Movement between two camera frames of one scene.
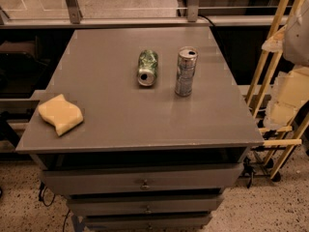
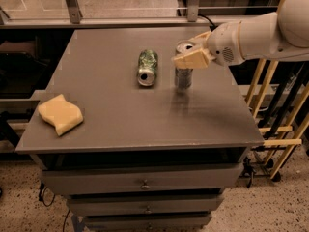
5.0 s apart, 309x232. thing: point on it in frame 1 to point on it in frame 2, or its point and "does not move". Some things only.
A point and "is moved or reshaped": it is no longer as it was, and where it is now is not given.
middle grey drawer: x=147 y=205 does not move
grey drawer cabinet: x=144 y=130 does not move
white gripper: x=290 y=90 to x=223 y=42
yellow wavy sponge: x=60 y=113 does not move
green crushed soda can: x=148 y=63 does not move
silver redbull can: x=187 y=59 is moved or reshaped
